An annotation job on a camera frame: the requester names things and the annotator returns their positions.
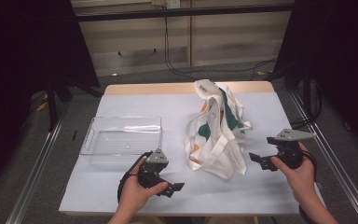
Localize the metal floor rail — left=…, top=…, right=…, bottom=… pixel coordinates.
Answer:
left=288, top=90, right=358, bottom=224
left=6, top=104, right=73, bottom=224

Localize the person's right hand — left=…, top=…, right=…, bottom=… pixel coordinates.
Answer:
left=270, top=141, right=318, bottom=203

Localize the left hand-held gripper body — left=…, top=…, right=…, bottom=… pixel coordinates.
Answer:
left=136, top=148, right=171, bottom=189

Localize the black curtain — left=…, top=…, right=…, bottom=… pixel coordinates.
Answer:
left=0, top=0, right=101, bottom=198
left=272, top=0, right=358, bottom=158

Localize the black stand leg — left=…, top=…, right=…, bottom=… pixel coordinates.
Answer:
left=46, top=71, right=60, bottom=133

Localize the pale blue table sheet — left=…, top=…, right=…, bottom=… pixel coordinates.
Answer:
left=59, top=91, right=325, bottom=217

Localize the yellow floor tape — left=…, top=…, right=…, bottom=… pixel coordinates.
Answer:
left=36, top=100, right=49, bottom=113

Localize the black hanging cable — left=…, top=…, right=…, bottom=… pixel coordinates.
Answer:
left=163, top=17, right=278, bottom=82

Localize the white patterned tote bag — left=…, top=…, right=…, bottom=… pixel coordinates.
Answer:
left=184, top=78, right=254, bottom=180

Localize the clear plastic container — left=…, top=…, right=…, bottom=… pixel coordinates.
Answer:
left=79, top=116, right=163, bottom=166

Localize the black horizontal bar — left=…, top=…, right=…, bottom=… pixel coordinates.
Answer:
left=74, top=3, right=295, bottom=22

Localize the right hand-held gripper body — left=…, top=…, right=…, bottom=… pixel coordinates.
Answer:
left=266, top=128, right=317, bottom=171

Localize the bundle of black floor cables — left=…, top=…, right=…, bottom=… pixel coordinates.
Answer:
left=289, top=82, right=324, bottom=131

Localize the person's left hand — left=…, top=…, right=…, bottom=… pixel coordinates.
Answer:
left=117, top=157, right=170, bottom=216

